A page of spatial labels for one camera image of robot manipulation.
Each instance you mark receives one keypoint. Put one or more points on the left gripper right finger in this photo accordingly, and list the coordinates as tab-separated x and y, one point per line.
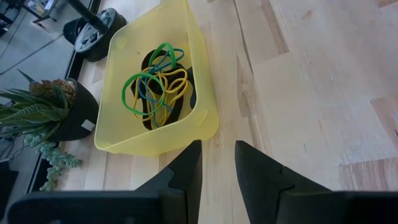
267	193

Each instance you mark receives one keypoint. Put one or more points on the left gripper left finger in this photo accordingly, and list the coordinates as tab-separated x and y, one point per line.
174	199

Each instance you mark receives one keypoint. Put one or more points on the green rubber band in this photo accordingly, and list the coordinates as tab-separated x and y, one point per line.
123	93
170	51

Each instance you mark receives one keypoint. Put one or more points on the yellow plastic bin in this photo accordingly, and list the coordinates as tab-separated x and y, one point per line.
202	102

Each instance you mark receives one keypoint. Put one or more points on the potted succulent plant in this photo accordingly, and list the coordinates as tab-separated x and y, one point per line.
77	115

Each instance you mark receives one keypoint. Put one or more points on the black desk lamp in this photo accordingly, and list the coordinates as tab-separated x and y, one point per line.
99	40

